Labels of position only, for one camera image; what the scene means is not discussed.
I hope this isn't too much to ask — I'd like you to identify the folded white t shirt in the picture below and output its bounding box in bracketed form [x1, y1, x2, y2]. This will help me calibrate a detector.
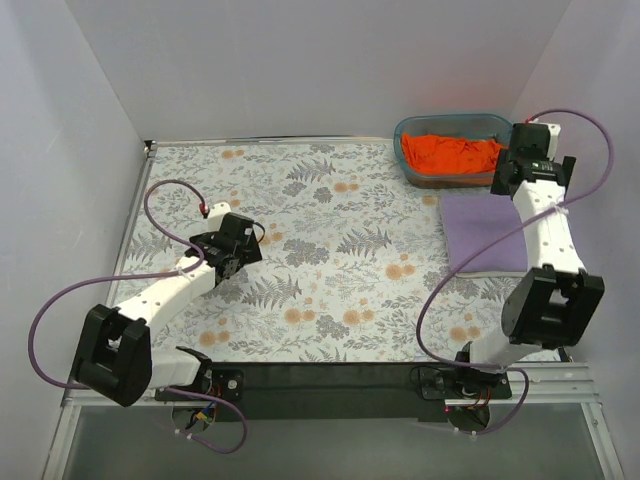
[455, 271, 526, 279]

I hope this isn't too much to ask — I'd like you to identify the aluminium frame rail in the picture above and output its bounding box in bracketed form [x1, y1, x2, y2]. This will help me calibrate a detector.
[44, 362, 623, 479]

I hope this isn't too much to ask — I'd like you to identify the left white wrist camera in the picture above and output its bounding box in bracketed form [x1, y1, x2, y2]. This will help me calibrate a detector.
[199, 202, 231, 221]

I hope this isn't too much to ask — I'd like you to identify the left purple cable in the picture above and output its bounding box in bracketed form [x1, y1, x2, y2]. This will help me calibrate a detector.
[28, 179, 249, 455]

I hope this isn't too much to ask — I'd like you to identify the teal plastic basket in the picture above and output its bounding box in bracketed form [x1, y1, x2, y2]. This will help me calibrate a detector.
[393, 113, 512, 189]

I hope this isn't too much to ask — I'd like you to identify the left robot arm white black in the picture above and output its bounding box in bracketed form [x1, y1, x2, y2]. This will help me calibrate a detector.
[71, 212, 262, 407]

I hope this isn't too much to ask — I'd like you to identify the floral table cloth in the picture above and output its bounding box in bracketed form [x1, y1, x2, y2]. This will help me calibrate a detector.
[121, 142, 516, 362]

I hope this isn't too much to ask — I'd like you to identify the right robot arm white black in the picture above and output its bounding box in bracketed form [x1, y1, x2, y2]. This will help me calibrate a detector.
[452, 123, 605, 398]

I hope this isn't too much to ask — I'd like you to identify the purple t shirt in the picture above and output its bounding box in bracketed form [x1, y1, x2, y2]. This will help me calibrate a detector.
[439, 193, 528, 272]

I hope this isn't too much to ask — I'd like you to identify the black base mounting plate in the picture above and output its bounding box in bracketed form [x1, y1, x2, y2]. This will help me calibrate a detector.
[184, 362, 512, 422]

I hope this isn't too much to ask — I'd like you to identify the orange t shirt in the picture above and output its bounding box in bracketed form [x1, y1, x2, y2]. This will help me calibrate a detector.
[401, 133, 505, 175]

